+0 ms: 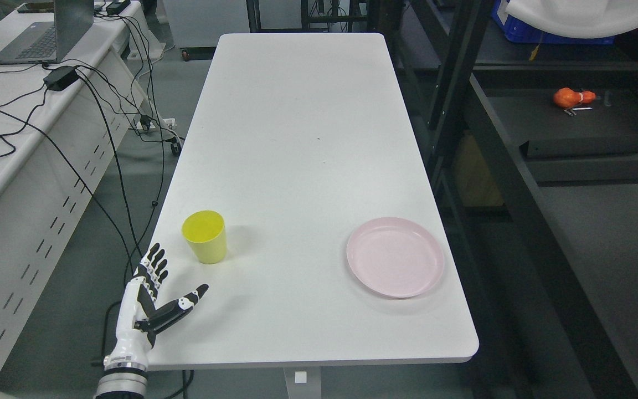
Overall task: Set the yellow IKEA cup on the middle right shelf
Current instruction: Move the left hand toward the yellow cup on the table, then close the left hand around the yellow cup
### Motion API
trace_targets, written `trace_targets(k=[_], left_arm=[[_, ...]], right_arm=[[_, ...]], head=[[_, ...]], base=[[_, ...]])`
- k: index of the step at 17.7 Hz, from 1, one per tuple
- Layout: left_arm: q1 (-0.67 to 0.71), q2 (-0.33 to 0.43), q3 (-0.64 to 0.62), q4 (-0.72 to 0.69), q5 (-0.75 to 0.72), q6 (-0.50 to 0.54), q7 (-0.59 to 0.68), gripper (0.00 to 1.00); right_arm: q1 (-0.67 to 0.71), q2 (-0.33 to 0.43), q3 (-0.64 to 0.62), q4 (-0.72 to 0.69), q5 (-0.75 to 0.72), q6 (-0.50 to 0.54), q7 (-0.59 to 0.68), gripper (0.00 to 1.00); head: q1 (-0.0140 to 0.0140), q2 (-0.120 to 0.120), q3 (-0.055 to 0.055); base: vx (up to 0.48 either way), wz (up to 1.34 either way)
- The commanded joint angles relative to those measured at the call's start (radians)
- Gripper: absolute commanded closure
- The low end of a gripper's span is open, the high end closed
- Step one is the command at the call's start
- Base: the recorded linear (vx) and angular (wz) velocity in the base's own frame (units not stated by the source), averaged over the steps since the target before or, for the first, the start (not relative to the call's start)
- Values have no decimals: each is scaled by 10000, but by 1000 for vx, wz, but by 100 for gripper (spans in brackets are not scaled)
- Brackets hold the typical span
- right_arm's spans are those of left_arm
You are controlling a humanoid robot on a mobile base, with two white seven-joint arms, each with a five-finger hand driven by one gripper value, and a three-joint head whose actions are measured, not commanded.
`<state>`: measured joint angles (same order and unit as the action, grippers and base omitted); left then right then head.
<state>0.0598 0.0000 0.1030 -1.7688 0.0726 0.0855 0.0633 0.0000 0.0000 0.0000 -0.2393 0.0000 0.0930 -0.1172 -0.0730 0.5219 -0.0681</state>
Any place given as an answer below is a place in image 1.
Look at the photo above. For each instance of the black metal shelf rack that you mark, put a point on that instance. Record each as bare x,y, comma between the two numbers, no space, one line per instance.
545,199

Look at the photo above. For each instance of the white table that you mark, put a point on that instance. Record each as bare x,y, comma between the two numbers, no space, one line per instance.
297,140

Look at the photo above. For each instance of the white power strip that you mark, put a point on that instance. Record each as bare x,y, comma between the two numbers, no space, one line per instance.
148,125

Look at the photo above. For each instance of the black power adapter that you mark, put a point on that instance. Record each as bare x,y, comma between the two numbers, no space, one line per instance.
61,78

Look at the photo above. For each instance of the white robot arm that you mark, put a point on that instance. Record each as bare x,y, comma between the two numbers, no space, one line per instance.
122,383

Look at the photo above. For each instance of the orange toy object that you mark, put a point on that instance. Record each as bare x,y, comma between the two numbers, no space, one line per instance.
566,98

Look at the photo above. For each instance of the white side desk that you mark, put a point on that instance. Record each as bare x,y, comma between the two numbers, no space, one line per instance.
54,150

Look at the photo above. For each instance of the grey laptop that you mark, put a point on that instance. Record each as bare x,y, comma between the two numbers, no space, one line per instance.
50,41

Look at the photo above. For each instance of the yellow plastic cup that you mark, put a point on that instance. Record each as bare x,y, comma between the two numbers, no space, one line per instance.
205,234

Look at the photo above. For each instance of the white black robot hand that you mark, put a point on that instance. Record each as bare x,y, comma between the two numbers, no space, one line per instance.
140,319

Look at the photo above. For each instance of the pink plastic plate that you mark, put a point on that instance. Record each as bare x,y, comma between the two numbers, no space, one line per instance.
395,257

